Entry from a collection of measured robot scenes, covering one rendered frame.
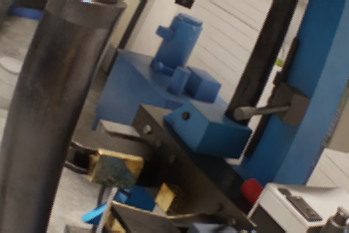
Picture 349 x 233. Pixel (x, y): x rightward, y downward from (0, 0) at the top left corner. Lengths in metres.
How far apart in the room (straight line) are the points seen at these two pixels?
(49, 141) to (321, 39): 0.88
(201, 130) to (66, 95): 0.60
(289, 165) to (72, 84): 0.79
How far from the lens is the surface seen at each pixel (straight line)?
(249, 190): 1.70
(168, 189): 1.82
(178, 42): 4.37
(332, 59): 1.81
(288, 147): 1.84
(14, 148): 1.47
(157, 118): 2.03
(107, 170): 1.83
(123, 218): 1.50
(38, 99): 1.40
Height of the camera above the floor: 1.70
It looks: 17 degrees down
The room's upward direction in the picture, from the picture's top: 25 degrees clockwise
